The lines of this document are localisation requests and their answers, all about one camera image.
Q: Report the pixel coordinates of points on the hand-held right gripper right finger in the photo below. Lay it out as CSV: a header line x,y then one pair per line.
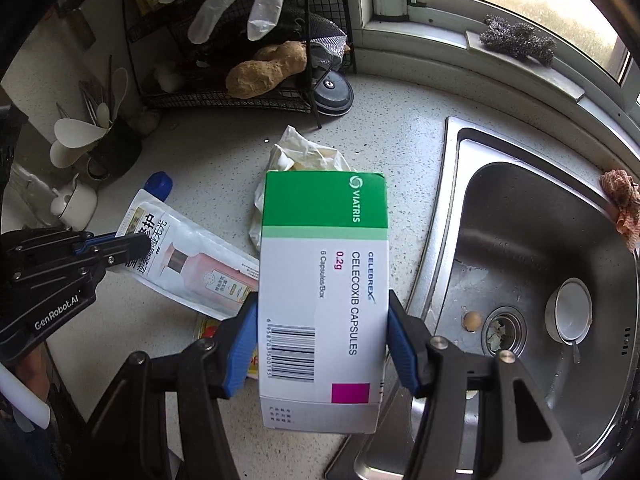
x,y
402,355

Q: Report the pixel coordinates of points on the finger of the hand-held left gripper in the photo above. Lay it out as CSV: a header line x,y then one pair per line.
x,y
130,250
92,246

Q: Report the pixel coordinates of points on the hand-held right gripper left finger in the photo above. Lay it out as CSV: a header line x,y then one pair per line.
x,y
240,355

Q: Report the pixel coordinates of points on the white refill pouch blue cap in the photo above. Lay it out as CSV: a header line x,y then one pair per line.
x,y
200,270

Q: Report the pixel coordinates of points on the white green medicine box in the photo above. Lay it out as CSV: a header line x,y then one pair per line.
x,y
325,285

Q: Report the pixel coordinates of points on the yellow red packet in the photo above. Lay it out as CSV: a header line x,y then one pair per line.
x,y
210,329

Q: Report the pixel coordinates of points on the white ceramic jar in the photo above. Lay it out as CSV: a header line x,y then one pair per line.
x,y
75,205

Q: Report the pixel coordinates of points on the eggshell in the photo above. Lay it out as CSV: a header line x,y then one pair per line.
x,y
472,321

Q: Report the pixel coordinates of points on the black utensil holder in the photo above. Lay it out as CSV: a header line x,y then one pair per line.
x,y
117,152

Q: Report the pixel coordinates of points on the sink drain strainer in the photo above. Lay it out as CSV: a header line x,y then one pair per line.
x,y
504,332

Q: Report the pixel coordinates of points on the white rice paddle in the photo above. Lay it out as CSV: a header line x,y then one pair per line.
x,y
75,137

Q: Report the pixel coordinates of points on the garlic bulb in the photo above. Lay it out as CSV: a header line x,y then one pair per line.
x,y
147,120
167,76

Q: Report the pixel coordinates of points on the white spoon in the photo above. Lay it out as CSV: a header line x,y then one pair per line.
x,y
119,87

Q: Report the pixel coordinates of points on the white bowl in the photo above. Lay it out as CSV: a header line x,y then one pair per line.
x,y
570,310

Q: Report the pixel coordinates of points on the stainless steel sink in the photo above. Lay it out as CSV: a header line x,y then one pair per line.
x,y
525,220

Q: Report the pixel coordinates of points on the ginger root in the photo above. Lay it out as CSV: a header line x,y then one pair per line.
x,y
260,72

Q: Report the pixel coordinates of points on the black round gadget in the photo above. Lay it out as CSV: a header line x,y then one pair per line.
x,y
332,90

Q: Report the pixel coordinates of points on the orange mesh cloth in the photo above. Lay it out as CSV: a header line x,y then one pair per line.
x,y
622,200

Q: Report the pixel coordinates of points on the grey mesh net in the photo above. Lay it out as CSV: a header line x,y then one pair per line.
x,y
325,40

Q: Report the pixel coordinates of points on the steel wool scrubber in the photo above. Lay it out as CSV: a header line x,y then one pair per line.
x,y
515,40

